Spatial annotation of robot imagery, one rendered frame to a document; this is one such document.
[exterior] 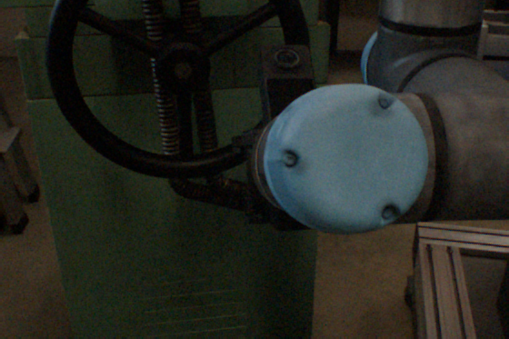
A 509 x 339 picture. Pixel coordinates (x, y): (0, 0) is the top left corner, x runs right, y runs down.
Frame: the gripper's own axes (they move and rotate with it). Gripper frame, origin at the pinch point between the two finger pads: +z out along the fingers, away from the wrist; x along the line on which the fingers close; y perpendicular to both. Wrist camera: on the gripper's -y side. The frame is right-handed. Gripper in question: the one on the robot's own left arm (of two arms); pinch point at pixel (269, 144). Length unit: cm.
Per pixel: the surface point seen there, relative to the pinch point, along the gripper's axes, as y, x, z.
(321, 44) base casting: -15.4, 10.2, 19.4
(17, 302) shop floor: 36, -56, 90
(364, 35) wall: -74, 88, 263
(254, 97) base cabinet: -8.1, 0.4, 22.7
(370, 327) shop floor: 42, 32, 74
